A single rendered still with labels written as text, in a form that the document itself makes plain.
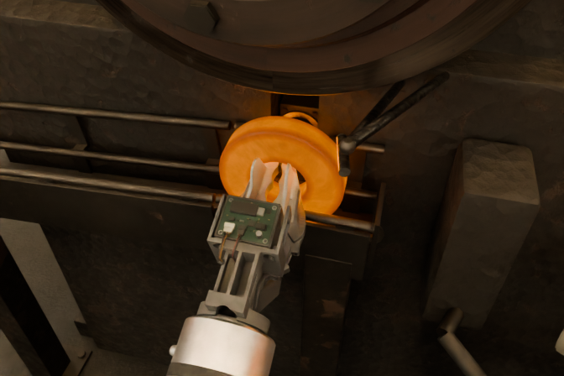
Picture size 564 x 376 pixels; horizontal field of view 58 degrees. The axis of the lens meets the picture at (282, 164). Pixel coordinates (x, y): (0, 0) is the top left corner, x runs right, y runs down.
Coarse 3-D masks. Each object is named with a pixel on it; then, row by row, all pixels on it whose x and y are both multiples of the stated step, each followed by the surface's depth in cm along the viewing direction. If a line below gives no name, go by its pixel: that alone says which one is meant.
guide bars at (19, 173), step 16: (16, 176) 69; (32, 176) 68; (48, 176) 68; (64, 176) 67; (80, 176) 67; (144, 192) 65; (160, 192) 64; (176, 192) 63; (192, 192) 63; (208, 192) 63; (336, 224) 59; (352, 224) 59; (368, 224) 59
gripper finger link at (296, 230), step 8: (296, 200) 57; (296, 208) 56; (296, 216) 56; (304, 216) 56; (296, 224) 55; (304, 224) 55; (288, 232) 55; (296, 232) 55; (304, 232) 56; (296, 240) 55; (296, 248) 55
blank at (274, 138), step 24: (264, 120) 58; (288, 120) 57; (240, 144) 58; (264, 144) 57; (288, 144) 57; (312, 144) 56; (336, 144) 59; (240, 168) 61; (312, 168) 58; (336, 168) 57; (240, 192) 64; (312, 192) 61; (336, 192) 60
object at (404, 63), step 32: (96, 0) 48; (480, 0) 39; (512, 0) 39; (160, 32) 48; (448, 32) 41; (480, 32) 41; (192, 64) 50; (224, 64) 49; (384, 64) 45; (416, 64) 44
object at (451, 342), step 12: (456, 312) 62; (444, 324) 61; (456, 324) 61; (444, 336) 60; (444, 348) 61; (456, 348) 60; (456, 360) 60; (468, 360) 59; (468, 372) 59; (480, 372) 59
